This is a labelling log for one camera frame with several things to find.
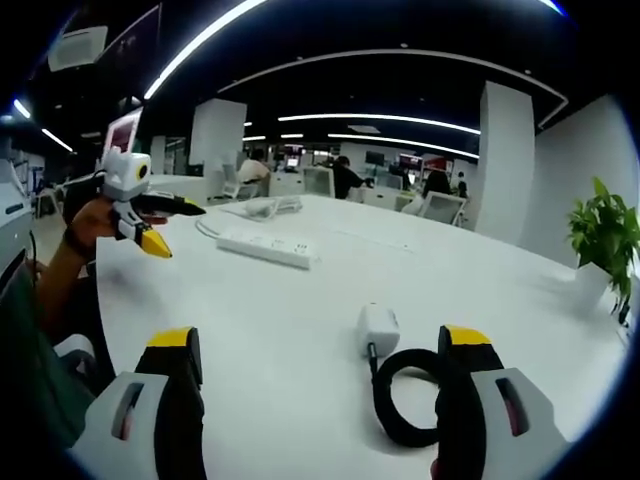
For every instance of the black wrist band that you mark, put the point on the black wrist band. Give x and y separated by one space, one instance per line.
75 245

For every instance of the white chest device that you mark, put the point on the white chest device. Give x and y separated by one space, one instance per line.
12 215

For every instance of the ceiling air conditioner unit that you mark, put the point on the ceiling air conditioner unit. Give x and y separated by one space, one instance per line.
77 47

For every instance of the ceiling light strip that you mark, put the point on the ceiling light strip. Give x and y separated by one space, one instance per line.
200 47
380 120

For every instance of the person's left hand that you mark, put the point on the person's left hand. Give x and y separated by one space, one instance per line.
95 220

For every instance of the pink display screen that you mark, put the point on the pink display screen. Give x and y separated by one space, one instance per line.
124 131

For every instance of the white power strip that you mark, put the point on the white power strip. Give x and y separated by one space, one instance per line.
270 249

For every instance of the white desk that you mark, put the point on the white desk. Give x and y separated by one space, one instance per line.
300 340

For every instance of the white office chair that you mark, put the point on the white office chair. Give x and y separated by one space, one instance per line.
232 182
445 207
318 180

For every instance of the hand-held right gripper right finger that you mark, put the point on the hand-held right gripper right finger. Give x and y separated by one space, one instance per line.
465 400

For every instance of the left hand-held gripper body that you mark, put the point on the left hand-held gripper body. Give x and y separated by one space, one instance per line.
122 175

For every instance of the white plant pot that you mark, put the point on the white plant pot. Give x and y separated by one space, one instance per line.
592 287

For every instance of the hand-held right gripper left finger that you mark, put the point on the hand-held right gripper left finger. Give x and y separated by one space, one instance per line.
175 400

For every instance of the person's dark green clothing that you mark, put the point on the person's dark green clothing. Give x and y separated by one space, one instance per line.
35 380

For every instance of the white charger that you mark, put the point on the white charger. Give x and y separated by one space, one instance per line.
378 327

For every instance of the green potted plant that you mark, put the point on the green potted plant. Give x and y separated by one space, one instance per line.
605 230

